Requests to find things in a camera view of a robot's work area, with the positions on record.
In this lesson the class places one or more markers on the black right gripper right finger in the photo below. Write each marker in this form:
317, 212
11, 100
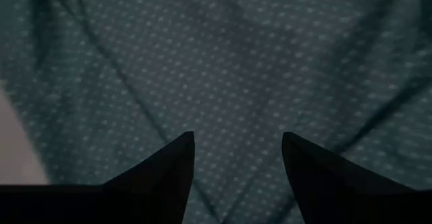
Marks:
320, 183

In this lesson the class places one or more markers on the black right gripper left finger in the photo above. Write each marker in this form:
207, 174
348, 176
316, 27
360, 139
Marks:
162, 183

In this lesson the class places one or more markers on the teal dotted button shirt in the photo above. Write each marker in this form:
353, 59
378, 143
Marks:
216, 65

